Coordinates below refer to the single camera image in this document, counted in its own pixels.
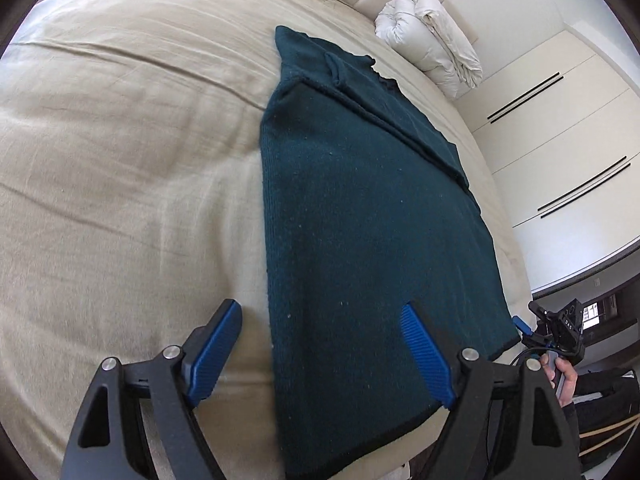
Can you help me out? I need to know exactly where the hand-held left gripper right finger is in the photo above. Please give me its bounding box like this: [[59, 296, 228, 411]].
[[398, 302, 583, 480]]

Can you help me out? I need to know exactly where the black bag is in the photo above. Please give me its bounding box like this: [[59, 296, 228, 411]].
[[575, 367, 640, 472]]

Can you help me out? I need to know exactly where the white rolled duvet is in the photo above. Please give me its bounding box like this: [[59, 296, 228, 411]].
[[375, 0, 484, 98]]

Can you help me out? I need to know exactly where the beige bedspread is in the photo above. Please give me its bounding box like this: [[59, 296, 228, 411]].
[[0, 0, 533, 480]]

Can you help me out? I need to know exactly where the cream wardrobe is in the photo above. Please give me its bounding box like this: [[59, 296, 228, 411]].
[[452, 30, 640, 293]]

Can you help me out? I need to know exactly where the person's right forearm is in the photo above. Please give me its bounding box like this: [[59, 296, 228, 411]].
[[562, 400, 583, 473]]

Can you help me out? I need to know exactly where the dark green knit sweater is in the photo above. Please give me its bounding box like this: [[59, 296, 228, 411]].
[[258, 25, 522, 480]]

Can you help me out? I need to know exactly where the person's right hand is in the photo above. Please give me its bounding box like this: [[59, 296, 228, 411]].
[[539, 354, 579, 409]]

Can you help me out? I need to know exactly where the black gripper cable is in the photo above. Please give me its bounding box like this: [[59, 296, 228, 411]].
[[509, 342, 543, 367]]

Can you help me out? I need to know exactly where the black wardrobe handle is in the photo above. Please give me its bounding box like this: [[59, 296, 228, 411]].
[[489, 78, 564, 124], [487, 73, 560, 120], [537, 156, 627, 212], [540, 162, 632, 219]]

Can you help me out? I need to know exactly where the dark window frame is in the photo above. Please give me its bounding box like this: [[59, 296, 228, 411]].
[[530, 240, 640, 353]]

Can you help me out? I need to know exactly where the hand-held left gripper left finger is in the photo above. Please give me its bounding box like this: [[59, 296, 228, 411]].
[[59, 299, 244, 480]]

